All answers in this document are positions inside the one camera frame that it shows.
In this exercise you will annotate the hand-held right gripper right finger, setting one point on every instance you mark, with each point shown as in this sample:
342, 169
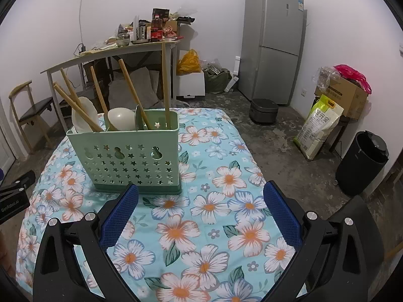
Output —
283, 217

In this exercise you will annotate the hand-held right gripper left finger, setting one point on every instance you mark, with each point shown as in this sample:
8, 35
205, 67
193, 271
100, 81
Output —
118, 217

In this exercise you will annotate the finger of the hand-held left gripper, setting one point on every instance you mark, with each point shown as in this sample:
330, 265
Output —
19, 182

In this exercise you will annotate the green plastic utensil holder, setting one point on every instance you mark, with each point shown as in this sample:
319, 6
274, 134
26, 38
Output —
126, 137

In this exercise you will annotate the cream round spoon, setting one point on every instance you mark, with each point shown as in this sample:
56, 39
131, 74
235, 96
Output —
121, 119

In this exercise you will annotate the metal spoon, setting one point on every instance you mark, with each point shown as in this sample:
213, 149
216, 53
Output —
139, 118

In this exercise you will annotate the white leaf-shaped spoon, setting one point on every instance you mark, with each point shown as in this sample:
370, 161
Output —
93, 108

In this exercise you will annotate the wooden chair with dark seat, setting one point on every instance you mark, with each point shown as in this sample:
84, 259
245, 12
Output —
34, 108

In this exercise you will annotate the floral blue blanket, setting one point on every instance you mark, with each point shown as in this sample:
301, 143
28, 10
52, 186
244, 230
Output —
204, 170

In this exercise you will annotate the black trash bin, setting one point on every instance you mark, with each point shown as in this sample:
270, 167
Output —
362, 163

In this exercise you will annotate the yellow-green rice bag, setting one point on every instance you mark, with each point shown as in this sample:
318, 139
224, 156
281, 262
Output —
318, 125

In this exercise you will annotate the dark side table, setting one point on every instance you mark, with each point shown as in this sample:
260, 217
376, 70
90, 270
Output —
344, 132

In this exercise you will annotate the dark rice cooker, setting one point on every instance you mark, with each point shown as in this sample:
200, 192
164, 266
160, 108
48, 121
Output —
263, 110

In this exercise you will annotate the white sack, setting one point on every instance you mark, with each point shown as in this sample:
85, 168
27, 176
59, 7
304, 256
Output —
132, 85

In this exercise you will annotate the large cardboard box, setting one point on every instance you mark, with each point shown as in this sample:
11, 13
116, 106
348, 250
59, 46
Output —
349, 96

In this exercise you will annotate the clear plastic bag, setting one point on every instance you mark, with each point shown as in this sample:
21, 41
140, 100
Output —
326, 75

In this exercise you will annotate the white foam box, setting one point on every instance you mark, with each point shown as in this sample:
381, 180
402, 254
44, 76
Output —
190, 85

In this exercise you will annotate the dark green bag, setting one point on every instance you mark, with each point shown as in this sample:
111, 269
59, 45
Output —
217, 80

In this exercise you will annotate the red plastic bag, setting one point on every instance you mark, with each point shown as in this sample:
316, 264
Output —
354, 74

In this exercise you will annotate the silver refrigerator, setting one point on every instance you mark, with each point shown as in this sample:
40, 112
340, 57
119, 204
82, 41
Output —
270, 53

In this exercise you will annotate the wooden table with white legs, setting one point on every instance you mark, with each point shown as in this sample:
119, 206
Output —
126, 48

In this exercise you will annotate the yellow plastic bag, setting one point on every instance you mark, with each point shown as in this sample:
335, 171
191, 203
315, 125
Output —
189, 63

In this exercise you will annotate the glass bowl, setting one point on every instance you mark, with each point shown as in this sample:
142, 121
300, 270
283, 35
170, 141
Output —
123, 42

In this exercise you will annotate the metal rack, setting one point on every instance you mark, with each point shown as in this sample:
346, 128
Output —
141, 33

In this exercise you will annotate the small cardboard box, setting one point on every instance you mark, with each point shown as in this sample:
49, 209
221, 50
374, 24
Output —
171, 29

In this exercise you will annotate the dark printed box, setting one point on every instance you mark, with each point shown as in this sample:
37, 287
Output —
161, 13

